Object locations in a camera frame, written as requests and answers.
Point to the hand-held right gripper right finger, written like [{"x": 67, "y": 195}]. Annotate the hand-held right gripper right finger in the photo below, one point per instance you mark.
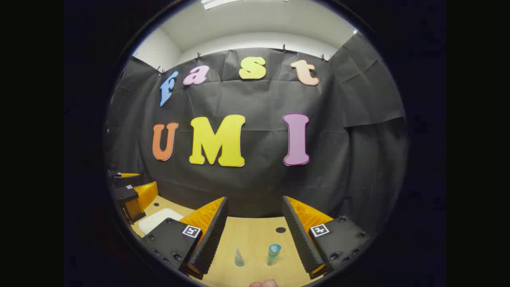
[{"x": 299, "y": 239}]

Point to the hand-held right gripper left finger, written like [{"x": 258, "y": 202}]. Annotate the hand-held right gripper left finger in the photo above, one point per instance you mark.
[{"x": 213, "y": 239}]

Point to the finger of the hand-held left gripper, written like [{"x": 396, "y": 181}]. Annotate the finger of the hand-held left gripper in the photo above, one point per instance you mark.
[
  {"x": 119, "y": 174},
  {"x": 125, "y": 194}
]

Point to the blue capped bottle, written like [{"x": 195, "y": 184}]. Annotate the blue capped bottle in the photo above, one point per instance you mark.
[{"x": 273, "y": 251}]

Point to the blue white tube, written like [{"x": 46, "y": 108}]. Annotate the blue white tube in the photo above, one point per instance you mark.
[{"x": 238, "y": 259}]

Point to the white suitcase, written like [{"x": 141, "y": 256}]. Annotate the white suitcase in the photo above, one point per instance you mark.
[{"x": 157, "y": 221}]

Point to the ceiling light panel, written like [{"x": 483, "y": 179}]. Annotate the ceiling light panel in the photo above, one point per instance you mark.
[{"x": 215, "y": 3}]

